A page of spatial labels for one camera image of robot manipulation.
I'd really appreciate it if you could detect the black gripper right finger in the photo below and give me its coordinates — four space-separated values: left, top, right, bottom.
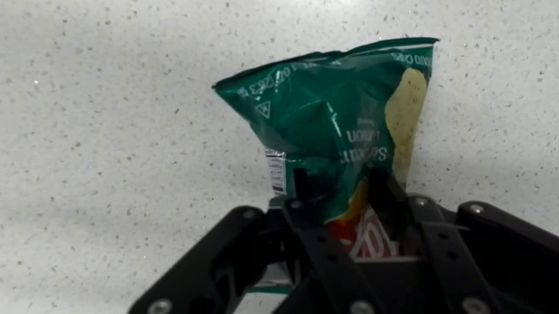
366 171 559 314

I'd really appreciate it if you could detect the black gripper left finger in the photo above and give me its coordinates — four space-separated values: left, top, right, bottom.
127 199 373 314

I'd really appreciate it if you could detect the green chip packet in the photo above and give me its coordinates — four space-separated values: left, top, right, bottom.
211 37 440 260

